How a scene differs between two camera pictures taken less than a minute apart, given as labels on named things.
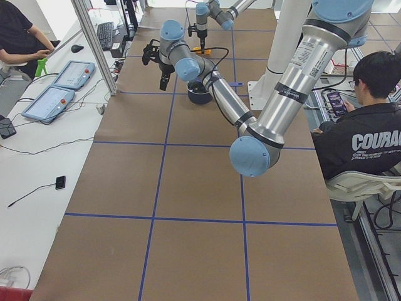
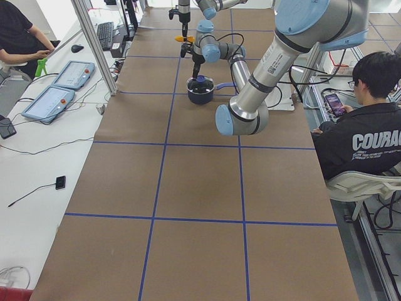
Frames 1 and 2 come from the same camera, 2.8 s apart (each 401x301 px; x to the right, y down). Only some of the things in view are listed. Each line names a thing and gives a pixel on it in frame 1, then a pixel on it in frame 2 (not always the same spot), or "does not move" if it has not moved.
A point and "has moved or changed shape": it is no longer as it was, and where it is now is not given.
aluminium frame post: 93,45 does not move
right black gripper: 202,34 → 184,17
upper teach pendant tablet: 74,75 does not move
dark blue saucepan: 198,94 does not move
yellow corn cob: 207,51 has moved or changed shape
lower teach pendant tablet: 49,104 does not move
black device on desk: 7,128 does not move
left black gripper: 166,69 → 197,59
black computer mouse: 76,48 does not move
